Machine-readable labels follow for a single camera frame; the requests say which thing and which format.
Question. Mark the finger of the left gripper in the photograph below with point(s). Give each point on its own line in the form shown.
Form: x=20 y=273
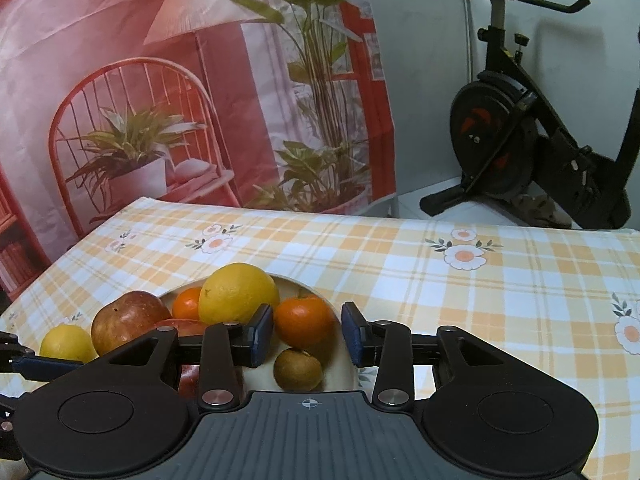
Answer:
x=32 y=367

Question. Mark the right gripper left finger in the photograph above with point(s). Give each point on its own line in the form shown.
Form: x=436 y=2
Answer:
x=226 y=347

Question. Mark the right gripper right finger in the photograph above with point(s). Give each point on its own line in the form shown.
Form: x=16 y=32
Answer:
x=387 y=346

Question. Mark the small yellow lemon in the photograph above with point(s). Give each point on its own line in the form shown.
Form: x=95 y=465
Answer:
x=68 y=342

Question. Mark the bright red apple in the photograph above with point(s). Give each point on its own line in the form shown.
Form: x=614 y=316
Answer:
x=189 y=355

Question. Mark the large yellow grapefruit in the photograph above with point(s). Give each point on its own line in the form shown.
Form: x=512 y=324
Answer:
x=233 y=293

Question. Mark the orange mandarin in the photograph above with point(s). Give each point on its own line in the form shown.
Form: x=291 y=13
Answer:
x=185 y=305
x=303 y=322

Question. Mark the small brown longan fruit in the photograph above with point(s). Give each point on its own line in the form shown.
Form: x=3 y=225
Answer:
x=297 y=370

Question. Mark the brownish red apple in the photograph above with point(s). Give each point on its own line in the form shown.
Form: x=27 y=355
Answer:
x=126 y=318

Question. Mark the cream round plate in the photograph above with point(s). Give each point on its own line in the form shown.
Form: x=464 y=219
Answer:
x=338 y=372

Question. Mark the orange plaid floral tablecloth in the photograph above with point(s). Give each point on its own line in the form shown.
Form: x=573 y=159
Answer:
x=567 y=302

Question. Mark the pair of sandals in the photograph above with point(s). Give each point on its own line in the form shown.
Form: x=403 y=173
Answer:
x=541 y=211

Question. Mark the black exercise bike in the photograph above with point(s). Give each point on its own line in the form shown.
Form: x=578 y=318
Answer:
x=506 y=135

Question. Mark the red printed backdrop curtain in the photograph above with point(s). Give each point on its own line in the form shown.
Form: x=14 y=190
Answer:
x=279 y=104

